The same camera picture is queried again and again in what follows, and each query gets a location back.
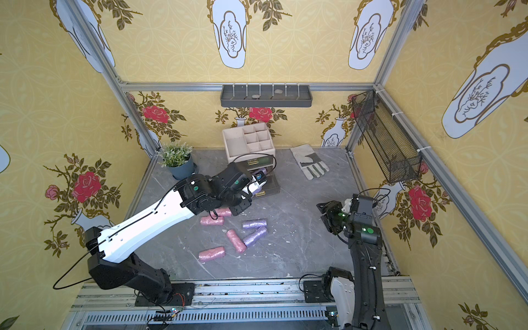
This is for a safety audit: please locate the black wire mesh basket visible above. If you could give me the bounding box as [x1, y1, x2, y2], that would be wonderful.
[350, 91, 422, 184]

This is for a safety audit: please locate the pink trash bag roll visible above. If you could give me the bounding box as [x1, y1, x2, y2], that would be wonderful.
[226, 229, 247, 254]
[198, 246, 226, 263]
[200, 216, 225, 226]
[215, 208, 232, 217]

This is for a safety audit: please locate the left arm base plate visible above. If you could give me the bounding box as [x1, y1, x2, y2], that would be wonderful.
[134, 282, 195, 307]

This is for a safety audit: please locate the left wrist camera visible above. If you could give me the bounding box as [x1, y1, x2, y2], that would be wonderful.
[219, 162, 268, 191]

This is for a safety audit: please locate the grey wall shelf tray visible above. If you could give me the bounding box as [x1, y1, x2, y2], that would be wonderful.
[220, 83, 314, 108]

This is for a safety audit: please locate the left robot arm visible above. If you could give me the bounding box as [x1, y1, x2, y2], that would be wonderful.
[85, 171, 266, 305]

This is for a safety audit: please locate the grey work glove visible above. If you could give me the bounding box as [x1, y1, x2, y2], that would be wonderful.
[290, 144, 329, 180]

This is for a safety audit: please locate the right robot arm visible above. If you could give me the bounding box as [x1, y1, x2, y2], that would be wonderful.
[317, 195, 391, 329]

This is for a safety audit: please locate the beige drawer organizer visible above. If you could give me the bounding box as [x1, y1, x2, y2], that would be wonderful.
[222, 122, 281, 198]

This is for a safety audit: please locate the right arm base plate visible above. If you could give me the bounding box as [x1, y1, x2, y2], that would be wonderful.
[302, 279, 331, 303]

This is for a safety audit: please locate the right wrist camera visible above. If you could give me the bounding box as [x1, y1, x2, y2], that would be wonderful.
[342, 194, 378, 224]

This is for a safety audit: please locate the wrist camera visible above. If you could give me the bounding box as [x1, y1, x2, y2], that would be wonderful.
[219, 162, 268, 191]
[342, 194, 378, 224]

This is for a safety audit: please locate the potted green plant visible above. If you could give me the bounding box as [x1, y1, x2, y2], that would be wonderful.
[160, 143, 197, 181]

